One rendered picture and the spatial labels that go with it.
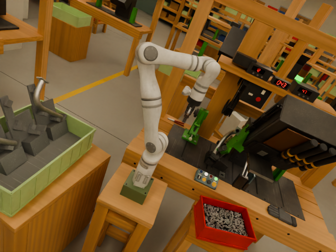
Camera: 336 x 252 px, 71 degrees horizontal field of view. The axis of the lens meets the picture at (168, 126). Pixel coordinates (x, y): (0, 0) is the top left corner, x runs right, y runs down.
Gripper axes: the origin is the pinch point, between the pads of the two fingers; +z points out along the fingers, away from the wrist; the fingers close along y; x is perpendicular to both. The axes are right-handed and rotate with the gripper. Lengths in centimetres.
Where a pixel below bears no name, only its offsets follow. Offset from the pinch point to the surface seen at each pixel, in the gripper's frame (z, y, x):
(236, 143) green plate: 14.1, 27.9, -38.5
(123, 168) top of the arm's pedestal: 45, -8, 21
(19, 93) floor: 131, 115, 203
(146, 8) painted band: 120, 1075, 387
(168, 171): 42.1, 4.8, -5.4
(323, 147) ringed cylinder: -20, -1, -66
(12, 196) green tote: 35, -60, 50
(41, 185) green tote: 46, -42, 49
